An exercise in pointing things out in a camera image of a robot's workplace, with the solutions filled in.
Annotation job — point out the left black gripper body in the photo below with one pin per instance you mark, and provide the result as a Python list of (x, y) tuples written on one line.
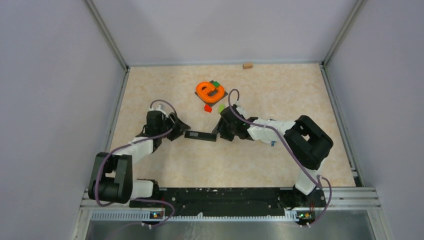
[(177, 128)]

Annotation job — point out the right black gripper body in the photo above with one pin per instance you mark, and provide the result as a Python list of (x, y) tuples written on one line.
[(227, 131)]

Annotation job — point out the black remote control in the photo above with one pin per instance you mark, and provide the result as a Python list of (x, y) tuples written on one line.
[(203, 136)]

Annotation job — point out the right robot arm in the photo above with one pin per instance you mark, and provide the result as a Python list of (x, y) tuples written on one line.
[(304, 140)]

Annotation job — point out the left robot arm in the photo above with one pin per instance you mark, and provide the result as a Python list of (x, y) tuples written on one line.
[(112, 179)]

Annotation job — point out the light green block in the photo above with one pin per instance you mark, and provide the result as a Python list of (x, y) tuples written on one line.
[(221, 108)]

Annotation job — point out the red block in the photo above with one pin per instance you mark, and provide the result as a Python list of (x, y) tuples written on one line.
[(208, 108)]

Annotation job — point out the small wooden block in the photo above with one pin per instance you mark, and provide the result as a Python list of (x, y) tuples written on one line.
[(247, 65)]

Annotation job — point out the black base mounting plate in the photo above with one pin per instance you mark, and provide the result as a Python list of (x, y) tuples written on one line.
[(232, 202)]

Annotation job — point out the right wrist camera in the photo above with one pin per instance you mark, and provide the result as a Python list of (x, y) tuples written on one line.
[(241, 111)]

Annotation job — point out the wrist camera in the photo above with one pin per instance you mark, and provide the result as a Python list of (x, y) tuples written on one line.
[(159, 108), (241, 111)]

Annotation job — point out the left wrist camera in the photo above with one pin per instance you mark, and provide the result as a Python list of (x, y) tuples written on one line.
[(159, 108)]

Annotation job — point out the orange plastic ring toy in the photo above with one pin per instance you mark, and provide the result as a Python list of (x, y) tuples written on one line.
[(204, 84)]

